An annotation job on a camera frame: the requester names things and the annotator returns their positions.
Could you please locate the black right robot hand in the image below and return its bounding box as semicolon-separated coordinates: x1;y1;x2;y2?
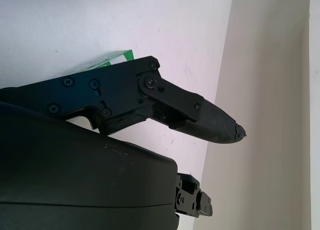
0;55;248;230

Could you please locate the green toothpaste box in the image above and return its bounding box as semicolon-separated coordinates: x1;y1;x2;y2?
80;49;136;73

